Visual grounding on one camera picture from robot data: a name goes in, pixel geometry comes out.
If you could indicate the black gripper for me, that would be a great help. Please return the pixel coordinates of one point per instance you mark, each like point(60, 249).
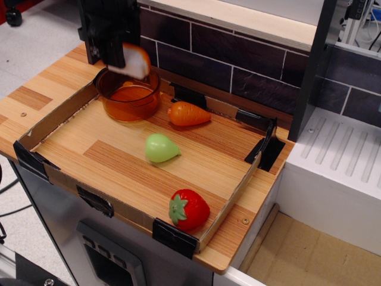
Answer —
point(126, 26)

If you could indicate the orange transparent plastic pot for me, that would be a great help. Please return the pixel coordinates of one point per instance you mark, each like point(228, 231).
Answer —
point(126, 99)

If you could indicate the cardboard fence with black tape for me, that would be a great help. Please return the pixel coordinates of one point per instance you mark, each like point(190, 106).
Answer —
point(231, 161)

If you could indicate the orange toy carrot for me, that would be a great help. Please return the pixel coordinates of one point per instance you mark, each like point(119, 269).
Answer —
point(186, 114)

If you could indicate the black chair caster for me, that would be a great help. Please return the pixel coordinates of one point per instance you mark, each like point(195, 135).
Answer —
point(13, 17)

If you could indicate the green toy pear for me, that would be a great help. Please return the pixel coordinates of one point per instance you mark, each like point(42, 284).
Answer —
point(159, 148)

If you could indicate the red toy strawberry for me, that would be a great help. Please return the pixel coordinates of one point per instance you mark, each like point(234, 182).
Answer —
point(187, 209)

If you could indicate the grey toy oven front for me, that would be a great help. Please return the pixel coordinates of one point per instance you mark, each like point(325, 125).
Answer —
point(98, 250)

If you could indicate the white toy sink drainboard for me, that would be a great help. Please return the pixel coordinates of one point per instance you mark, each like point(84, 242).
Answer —
point(331, 179)

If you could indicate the dark grey vertical post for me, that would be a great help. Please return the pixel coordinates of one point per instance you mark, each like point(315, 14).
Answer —
point(314, 72)

